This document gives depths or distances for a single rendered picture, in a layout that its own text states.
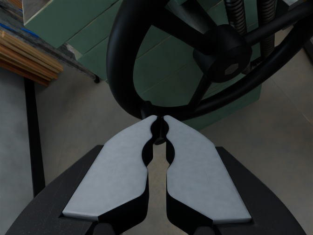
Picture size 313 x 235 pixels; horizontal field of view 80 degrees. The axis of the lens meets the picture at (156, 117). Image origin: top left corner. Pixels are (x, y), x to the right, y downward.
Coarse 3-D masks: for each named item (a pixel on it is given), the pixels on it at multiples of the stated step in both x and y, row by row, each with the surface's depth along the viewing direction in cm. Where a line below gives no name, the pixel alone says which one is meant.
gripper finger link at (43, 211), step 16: (80, 160) 9; (64, 176) 8; (80, 176) 8; (48, 192) 7; (64, 192) 7; (32, 208) 6; (48, 208) 6; (16, 224) 6; (32, 224) 6; (48, 224) 6; (64, 224) 6; (80, 224) 6; (96, 224) 6
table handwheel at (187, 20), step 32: (128, 0) 14; (160, 0) 14; (192, 0) 26; (128, 32) 15; (192, 32) 18; (224, 32) 22; (256, 32) 22; (128, 64) 18; (224, 64) 21; (128, 96) 22; (192, 96) 31; (224, 96) 34
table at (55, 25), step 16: (32, 0) 30; (48, 0) 28; (64, 0) 28; (80, 0) 29; (96, 0) 30; (112, 0) 31; (176, 0) 24; (32, 16) 29; (48, 16) 29; (64, 16) 30; (80, 16) 31; (96, 16) 32; (48, 32) 31; (64, 32) 32
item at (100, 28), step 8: (120, 0) 31; (112, 8) 32; (104, 16) 32; (112, 16) 33; (88, 24) 32; (96, 24) 33; (104, 24) 33; (112, 24) 34; (80, 32) 33; (88, 32) 34; (96, 32) 34; (104, 32) 35; (72, 40) 34; (80, 40) 34; (88, 40) 35; (96, 40) 35; (80, 48) 36; (88, 48) 36
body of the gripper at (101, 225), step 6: (96, 228) 6; (102, 228) 6; (108, 228) 6; (198, 228) 6; (204, 228) 6; (210, 228) 6; (96, 234) 6; (102, 234) 6; (108, 234) 6; (114, 234) 6; (198, 234) 6; (204, 234) 6; (210, 234) 6
